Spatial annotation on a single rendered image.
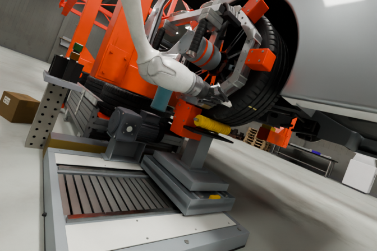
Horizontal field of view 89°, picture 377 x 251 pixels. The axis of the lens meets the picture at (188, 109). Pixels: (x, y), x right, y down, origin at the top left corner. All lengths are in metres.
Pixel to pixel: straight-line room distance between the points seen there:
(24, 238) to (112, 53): 0.92
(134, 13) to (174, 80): 0.24
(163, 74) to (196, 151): 0.60
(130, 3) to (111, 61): 0.65
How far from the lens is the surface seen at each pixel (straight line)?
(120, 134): 1.15
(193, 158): 1.13
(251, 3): 1.06
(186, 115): 0.99
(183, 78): 0.67
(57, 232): 0.75
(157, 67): 0.64
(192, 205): 0.97
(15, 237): 0.86
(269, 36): 1.00
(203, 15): 0.85
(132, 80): 1.33
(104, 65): 1.27
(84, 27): 3.23
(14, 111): 1.85
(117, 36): 1.30
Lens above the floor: 0.54
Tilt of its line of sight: level
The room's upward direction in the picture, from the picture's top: 21 degrees clockwise
